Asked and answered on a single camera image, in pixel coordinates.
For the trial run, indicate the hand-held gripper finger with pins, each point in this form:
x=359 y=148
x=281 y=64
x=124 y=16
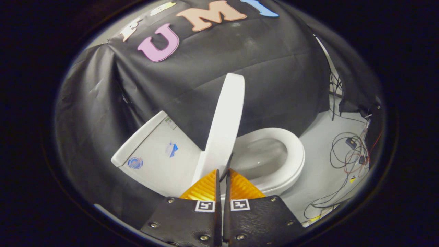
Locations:
x=218 y=212
x=226 y=219

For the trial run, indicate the white toilet lid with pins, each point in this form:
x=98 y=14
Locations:
x=223 y=120

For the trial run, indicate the white toilet tank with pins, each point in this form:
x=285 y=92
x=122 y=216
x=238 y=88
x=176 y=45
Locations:
x=154 y=164

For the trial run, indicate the white toilet seat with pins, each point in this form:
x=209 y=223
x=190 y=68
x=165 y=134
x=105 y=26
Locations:
x=295 y=154

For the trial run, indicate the black power adapter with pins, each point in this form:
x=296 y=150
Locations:
x=351 y=142
x=362 y=159

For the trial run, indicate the black backdrop cloth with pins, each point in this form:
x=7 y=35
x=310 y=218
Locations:
x=257 y=68

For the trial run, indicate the black light stand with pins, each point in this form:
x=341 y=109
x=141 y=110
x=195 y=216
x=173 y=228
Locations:
x=332 y=103

